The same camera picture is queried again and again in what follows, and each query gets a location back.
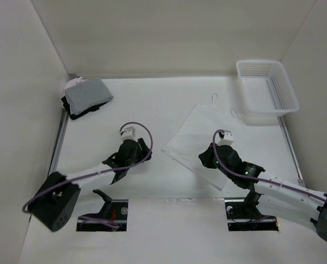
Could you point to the white plastic mesh basket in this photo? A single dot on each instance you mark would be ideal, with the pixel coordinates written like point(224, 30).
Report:
point(265, 88)

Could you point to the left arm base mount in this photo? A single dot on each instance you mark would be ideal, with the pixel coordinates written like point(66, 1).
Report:
point(112, 216)

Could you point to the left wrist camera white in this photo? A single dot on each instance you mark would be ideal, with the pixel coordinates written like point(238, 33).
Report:
point(128, 134)

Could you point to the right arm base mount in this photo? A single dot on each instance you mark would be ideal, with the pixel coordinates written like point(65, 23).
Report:
point(243, 216)

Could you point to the folded grey tank top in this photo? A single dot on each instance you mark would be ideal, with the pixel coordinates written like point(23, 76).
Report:
point(86, 94)

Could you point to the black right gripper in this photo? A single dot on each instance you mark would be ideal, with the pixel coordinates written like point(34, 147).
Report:
point(206, 157)

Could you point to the metal table edge rail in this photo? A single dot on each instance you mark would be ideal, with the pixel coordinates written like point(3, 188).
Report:
point(58, 143)

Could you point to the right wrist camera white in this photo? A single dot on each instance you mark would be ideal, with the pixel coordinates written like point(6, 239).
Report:
point(226, 138)

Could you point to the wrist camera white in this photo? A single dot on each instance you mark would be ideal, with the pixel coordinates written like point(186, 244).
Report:
point(226, 138)
point(128, 134)

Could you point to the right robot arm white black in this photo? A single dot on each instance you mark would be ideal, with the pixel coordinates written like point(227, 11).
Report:
point(270, 195)

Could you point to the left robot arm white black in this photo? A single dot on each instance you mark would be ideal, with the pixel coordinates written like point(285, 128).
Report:
point(55, 201)

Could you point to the white tank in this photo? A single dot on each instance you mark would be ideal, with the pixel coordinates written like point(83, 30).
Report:
point(74, 82)
point(195, 135)

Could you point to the folded black tank top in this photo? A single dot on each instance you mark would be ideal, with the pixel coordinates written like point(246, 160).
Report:
point(74, 116)

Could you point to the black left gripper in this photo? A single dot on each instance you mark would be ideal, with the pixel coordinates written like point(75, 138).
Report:
point(141, 149)

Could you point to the folded white tank top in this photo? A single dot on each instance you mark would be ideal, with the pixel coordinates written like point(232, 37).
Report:
point(74, 82)

